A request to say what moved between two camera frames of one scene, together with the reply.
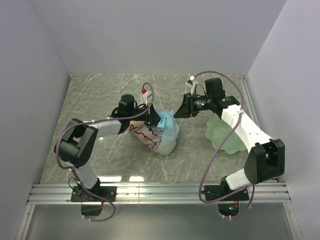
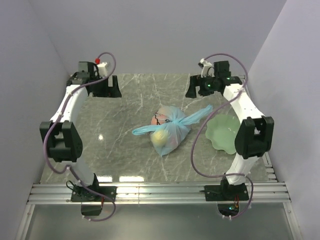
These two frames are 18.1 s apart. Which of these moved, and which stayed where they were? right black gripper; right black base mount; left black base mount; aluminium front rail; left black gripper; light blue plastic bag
Moved: left black gripper; right black gripper; light blue plastic bag
Stayed: left black base mount; right black base mount; aluminium front rail
